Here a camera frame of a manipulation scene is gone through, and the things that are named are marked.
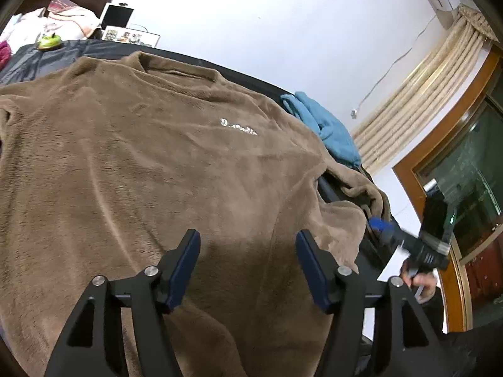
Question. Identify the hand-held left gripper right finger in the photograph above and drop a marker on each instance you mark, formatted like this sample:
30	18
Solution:
314	275

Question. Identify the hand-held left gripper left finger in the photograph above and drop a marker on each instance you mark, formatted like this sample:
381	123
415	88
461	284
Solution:
182	271

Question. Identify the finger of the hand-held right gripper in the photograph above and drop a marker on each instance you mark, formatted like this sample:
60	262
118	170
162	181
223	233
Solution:
379	226

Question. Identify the brown fleece sweatshirt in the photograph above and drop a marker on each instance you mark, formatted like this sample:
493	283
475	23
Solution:
157	145

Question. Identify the person's right forearm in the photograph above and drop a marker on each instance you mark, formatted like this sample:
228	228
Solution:
471	353

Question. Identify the white clothes pile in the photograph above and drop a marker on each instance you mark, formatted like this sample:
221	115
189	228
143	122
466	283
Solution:
25	27

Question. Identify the person's right hand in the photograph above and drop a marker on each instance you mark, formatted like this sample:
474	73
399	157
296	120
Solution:
422	282

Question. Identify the blue fleece garment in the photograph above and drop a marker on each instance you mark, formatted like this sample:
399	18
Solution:
326	125

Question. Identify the beige curtain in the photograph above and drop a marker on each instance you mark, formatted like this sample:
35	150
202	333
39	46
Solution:
424	86

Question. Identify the white tablet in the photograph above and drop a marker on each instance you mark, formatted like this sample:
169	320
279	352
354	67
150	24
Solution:
117	17

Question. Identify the green toy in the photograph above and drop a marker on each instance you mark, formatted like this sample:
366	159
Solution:
49	42

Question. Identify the pink pillow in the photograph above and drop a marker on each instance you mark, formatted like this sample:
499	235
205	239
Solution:
70	17

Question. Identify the magenta cloth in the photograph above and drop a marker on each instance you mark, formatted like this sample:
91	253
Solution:
4	53

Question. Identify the wooden window frame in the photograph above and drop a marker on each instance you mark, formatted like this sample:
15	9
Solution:
404	180

